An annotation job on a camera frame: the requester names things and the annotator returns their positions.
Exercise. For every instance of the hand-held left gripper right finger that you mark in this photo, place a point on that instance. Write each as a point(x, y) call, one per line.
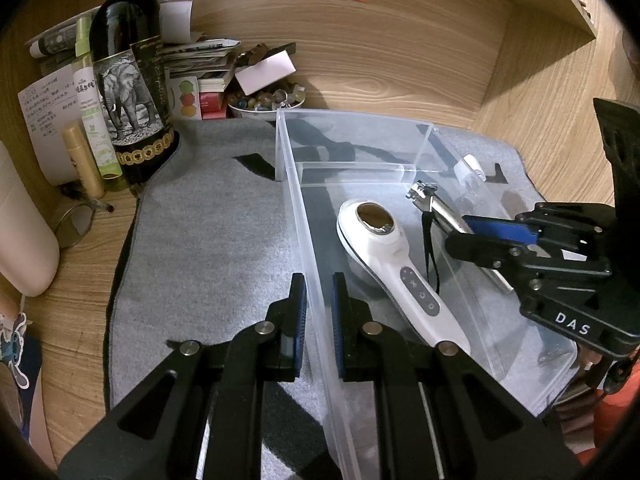
point(340, 322)

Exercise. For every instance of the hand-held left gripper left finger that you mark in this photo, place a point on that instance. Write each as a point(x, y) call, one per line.
point(299, 322)

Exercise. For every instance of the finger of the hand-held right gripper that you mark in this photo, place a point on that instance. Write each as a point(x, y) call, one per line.
point(480, 252)
point(500, 227)

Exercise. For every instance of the clear plastic storage box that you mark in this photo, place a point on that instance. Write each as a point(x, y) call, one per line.
point(500, 340)

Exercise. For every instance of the person's right hand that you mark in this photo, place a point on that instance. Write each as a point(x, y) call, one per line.
point(590, 358)

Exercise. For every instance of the small clear white-capped bottle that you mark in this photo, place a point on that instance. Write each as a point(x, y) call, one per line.
point(467, 166)

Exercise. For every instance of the white facial massager device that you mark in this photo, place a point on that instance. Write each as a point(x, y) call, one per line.
point(385, 255)

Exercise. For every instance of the red cloth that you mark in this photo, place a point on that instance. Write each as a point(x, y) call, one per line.
point(617, 410)

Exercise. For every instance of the grey patterned mat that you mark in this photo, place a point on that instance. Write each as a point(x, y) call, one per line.
point(200, 260)

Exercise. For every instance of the bowl of beads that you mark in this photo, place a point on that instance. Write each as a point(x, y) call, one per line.
point(265, 101)

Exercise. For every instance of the red small box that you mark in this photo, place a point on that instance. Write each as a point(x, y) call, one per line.
point(212, 102)

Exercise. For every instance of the small round mirror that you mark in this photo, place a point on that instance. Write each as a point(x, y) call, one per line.
point(75, 225)

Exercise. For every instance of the fruit-print card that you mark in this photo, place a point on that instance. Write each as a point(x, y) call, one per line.
point(185, 97)

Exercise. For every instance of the pale blank card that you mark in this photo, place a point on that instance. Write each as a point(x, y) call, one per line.
point(265, 72)

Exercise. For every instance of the gold cosmetic tube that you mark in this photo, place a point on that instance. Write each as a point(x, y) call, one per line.
point(82, 160)

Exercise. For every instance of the cartoon sticker sheet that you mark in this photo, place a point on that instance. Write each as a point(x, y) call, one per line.
point(15, 332)

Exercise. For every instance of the stack of books and papers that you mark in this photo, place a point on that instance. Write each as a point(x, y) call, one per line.
point(200, 55)

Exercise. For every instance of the beige mug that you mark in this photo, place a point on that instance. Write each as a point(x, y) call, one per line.
point(25, 230)

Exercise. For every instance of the green spray bottle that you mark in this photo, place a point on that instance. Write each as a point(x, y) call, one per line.
point(92, 110)

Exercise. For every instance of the handwritten paper note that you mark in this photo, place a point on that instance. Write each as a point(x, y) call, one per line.
point(45, 110)

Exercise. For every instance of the dark elephant-label wine bottle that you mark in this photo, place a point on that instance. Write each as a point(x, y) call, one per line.
point(125, 25)

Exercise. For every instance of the rolled newspaper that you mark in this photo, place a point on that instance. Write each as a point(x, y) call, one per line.
point(55, 40)

